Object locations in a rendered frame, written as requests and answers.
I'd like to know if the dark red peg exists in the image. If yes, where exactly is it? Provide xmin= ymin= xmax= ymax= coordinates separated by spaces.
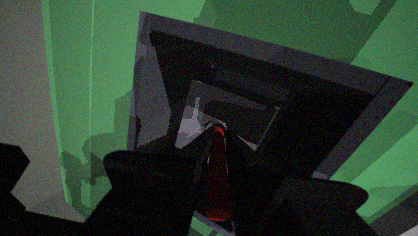
xmin=205 ymin=125 xmax=231 ymax=220

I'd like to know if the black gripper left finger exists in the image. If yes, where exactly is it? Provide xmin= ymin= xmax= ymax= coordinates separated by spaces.
xmin=103 ymin=127 xmax=213 ymax=236

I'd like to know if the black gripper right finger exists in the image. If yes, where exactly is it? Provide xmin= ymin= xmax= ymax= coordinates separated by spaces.
xmin=225 ymin=130 xmax=369 ymax=236

